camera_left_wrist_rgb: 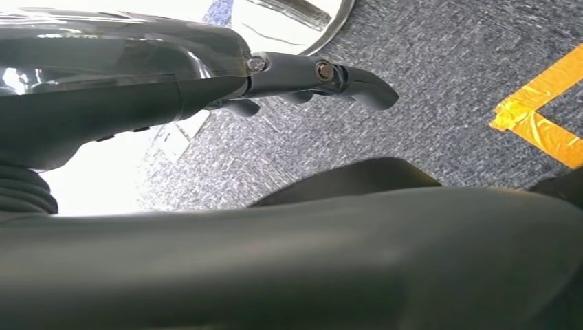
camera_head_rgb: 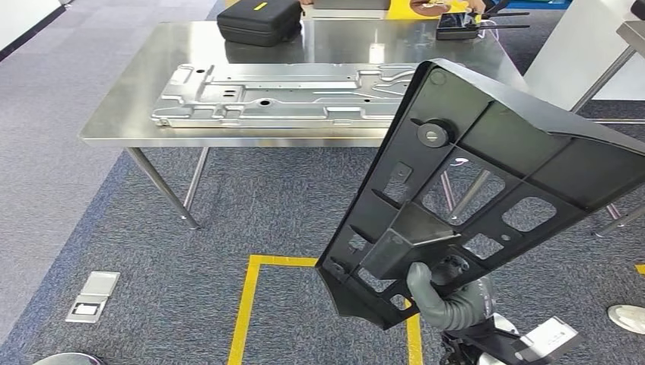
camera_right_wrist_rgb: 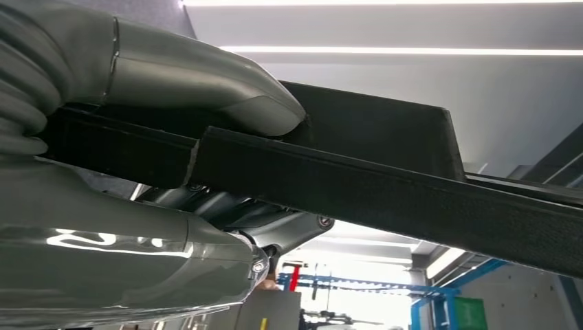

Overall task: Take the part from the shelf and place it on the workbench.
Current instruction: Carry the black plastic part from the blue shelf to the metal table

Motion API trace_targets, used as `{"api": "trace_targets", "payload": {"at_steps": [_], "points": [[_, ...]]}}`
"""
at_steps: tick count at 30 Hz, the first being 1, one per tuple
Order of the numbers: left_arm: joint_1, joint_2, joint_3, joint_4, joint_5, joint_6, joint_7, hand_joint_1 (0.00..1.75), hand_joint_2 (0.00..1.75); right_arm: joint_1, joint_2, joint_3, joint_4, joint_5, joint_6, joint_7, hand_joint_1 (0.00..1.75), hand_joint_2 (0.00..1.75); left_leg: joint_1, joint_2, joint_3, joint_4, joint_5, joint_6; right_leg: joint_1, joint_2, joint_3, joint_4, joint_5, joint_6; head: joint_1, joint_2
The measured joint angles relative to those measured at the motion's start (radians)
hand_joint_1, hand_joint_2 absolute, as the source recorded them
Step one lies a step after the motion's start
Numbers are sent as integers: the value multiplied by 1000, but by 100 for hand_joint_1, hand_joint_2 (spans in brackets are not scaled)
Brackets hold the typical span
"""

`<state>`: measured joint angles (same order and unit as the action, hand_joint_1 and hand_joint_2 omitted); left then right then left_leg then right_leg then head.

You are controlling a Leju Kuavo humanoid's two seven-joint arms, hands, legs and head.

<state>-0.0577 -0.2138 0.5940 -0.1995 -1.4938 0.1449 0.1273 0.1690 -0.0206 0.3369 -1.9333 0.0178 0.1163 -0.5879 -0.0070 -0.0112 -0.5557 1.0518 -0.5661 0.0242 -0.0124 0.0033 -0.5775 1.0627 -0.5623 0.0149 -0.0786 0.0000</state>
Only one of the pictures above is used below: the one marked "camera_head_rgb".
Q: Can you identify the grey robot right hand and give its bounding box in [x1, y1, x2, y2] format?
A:
[405, 254, 498, 332]

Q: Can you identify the black plastic panel with cutouts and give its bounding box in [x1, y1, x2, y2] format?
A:
[314, 58, 645, 331]

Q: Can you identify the stainless steel workbench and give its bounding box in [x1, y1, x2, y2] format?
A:
[78, 19, 530, 230]

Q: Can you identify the black remote controller with antennas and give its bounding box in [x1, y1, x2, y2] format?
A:
[435, 0, 531, 41]

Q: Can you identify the grey laptop with yellow label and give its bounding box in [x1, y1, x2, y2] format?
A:
[312, 0, 392, 11]

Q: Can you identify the brown round disc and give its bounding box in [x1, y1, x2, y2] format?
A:
[409, 0, 453, 17]

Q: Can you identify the yellow sheet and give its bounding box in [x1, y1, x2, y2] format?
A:
[385, 0, 475, 21]

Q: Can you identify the stamped silver metal plate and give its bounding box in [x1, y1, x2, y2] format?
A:
[151, 62, 419, 129]

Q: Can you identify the white partition board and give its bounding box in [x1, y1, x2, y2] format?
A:
[523, 0, 637, 113]

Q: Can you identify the person's foot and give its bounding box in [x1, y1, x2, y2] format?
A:
[607, 303, 645, 337]

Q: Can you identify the yellow floor tape square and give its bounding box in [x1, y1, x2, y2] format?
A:
[227, 254, 424, 365]

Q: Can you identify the open silver floor socket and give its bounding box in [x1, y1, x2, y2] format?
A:
[65, 271, 121, 325]

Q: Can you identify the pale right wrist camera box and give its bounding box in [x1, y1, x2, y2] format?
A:
[519, 316, 580, 361]

